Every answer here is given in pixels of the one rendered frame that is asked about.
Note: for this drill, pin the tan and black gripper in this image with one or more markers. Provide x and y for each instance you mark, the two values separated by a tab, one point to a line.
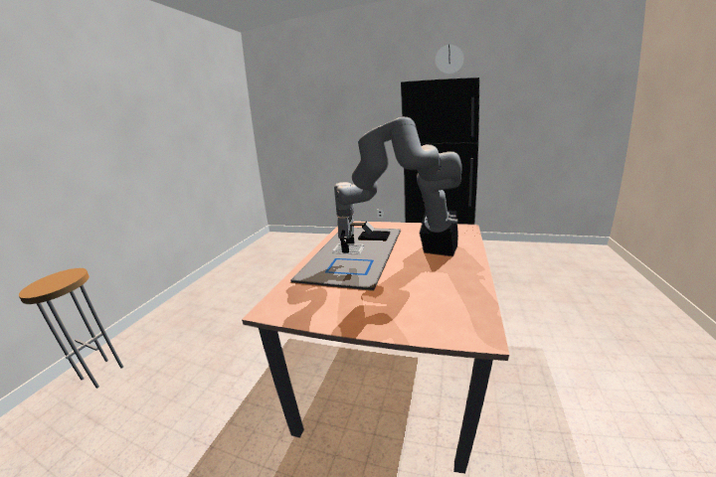
345	230

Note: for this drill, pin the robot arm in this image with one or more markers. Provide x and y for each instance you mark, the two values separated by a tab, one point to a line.
410	155

